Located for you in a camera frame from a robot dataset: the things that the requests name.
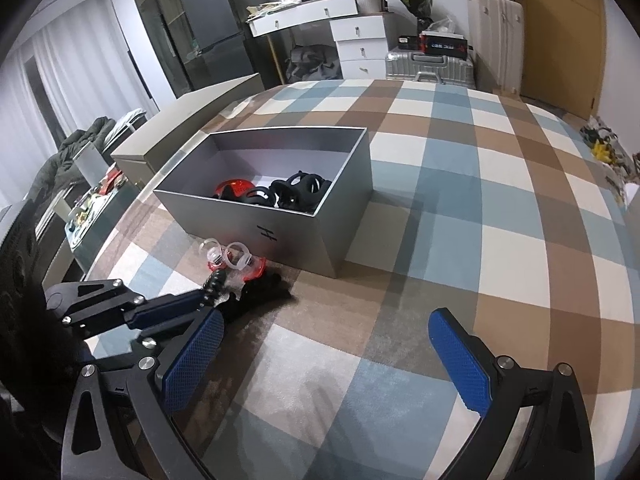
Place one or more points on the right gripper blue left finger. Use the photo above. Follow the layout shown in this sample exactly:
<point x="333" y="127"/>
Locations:
<point x="96" y="442"/>

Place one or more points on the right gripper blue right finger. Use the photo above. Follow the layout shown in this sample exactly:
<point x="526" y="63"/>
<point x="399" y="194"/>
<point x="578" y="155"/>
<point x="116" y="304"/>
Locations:
<point x="556" y="443"/>

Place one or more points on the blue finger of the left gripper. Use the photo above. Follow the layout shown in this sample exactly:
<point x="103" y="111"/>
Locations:
<point x="163" y="309"/>

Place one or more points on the black fabric hair clip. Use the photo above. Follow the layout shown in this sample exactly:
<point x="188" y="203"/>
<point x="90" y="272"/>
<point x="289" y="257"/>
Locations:
<point x="255" y="294"/>

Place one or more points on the round red-rimmed jewelry case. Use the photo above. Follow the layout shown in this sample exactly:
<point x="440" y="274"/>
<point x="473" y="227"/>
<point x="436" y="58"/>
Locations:
<point x="232" y="189"/>

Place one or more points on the small black hair claw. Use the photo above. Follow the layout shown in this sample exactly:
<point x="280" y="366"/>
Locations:
<point x="259" y="195"/>

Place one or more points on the large black hair claw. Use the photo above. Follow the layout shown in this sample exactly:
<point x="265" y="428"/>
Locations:
<point x="301" y="192"/>

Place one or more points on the cluttered side table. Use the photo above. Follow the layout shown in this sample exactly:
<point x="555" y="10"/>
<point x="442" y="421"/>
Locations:
<point x="75" y="226"/>

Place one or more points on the dark jacket pile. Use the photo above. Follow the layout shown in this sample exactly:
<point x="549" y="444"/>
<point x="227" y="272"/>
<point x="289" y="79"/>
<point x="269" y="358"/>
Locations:
<point x="59" y="170"/>

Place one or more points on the grey open cardboard box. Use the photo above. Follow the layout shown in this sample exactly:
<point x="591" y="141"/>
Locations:
<point x="318" y="242"/>

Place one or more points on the plaid bed cover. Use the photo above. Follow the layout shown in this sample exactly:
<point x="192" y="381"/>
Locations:
<point x="489" y="207"/>

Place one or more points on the white curtain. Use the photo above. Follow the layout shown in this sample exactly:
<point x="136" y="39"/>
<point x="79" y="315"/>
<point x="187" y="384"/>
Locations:
<point x="83" y="62"/>

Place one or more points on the dark grey refrigerator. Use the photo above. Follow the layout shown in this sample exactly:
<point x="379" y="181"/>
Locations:
<point x="220" y="38"/>

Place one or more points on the white vanity desk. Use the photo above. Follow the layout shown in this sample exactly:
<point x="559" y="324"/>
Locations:
<point x="312" y="11"/>

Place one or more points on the white drawer unit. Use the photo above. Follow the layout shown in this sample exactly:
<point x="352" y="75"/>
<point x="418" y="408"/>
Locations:
<point x="363" y="43"/>

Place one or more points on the silver suitcase lying flat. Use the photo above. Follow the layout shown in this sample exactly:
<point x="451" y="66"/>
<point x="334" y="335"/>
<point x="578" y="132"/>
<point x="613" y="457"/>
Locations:
<point x="440" y="69"/>

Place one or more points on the black red box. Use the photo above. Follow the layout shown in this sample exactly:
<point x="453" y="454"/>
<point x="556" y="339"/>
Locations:
<point x="444" y="44"/>

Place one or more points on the wooden door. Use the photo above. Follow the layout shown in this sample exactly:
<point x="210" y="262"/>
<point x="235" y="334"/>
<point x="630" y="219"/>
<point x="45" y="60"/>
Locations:
<point x="564" y="53"/>

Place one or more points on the white upright suitcase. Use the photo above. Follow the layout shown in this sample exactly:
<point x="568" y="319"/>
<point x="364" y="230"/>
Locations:
<point x="496" y="30"/>

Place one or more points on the green wrapped flower bouquet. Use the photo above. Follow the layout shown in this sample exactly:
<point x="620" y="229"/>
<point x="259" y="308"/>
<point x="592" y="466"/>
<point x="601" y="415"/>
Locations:
<point x="419" y="8"/>

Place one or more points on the red clear ring box left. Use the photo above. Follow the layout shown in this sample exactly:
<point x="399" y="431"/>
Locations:
<point x="214" y="253"/>

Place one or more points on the red clear ring box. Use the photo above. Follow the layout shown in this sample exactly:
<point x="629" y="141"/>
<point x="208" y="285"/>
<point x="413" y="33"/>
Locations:
<point x="242" y="264"/>
<point x="214" y="253"/>

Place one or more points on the red clear ring box right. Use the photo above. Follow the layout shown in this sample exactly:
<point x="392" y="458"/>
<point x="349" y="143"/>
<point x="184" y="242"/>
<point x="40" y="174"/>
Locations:
<point x="242" y="264"/>

